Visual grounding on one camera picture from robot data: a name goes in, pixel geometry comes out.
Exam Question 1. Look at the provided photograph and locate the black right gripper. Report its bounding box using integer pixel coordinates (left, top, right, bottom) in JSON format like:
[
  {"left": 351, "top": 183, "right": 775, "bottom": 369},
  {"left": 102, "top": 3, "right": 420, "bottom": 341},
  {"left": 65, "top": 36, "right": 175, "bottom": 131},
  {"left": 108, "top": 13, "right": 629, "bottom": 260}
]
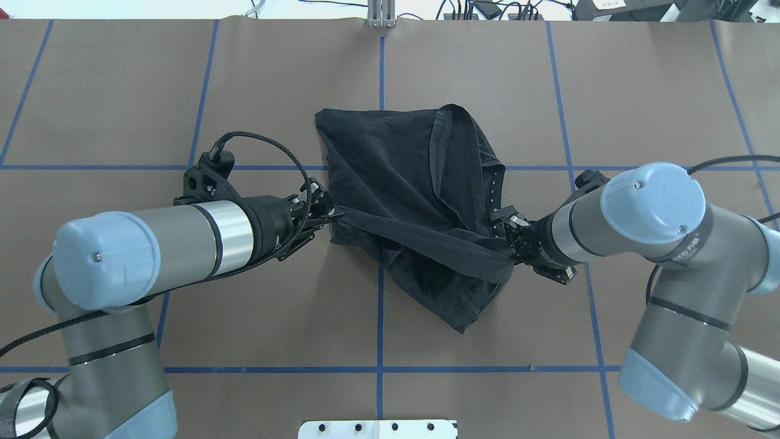
[{"left": 491, "top": 206, "right": 576, "bottom": 285}]

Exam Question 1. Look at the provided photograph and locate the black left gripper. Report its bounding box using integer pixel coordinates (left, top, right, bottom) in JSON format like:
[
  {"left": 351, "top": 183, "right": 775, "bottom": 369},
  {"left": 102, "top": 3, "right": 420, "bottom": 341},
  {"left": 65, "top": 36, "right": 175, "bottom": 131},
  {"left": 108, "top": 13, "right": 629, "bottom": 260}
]
[{"left": 277, "top": 178, "right": 344, "bottom": 261}]

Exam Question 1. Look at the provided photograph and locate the black graphic t-shirt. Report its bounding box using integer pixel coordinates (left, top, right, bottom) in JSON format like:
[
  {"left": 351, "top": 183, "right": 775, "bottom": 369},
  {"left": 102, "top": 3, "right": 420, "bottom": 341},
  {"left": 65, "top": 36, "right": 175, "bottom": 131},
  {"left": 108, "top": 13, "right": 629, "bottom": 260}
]
[{"left": 315, "top": 104, "right": 515, "bottom": 333}]

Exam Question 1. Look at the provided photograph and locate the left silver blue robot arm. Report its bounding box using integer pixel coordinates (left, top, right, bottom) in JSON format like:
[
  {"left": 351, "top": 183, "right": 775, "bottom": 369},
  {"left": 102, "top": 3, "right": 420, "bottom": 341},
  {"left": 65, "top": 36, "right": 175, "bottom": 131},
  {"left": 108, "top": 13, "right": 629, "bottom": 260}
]
[{"left": 2, "top": 179, "right": 340, "bottom": 438}]

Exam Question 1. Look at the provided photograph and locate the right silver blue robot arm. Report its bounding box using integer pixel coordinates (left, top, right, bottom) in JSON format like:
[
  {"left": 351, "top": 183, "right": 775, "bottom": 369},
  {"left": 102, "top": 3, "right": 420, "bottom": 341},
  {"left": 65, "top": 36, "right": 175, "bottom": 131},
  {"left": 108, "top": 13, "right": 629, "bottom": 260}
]
[{"left": 490, "top": 162, "right": 778, "bottom": 438}]

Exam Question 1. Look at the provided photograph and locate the silver mounting plate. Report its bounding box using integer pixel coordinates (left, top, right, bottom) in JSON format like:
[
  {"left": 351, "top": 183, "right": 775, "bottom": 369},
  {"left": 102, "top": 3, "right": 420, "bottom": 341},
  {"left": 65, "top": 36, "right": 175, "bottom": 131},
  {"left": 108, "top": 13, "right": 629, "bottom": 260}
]
[{"left": 297, "top": 419, "right": 459, "bottom": 438}]

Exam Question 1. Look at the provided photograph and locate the aluminium frame post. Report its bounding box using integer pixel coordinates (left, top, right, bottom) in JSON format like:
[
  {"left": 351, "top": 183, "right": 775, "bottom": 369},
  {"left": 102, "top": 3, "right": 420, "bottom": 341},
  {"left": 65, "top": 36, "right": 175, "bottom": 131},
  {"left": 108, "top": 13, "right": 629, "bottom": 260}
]
[{"left": 367, "top": 0, "right": 397, "bottom": 28}]

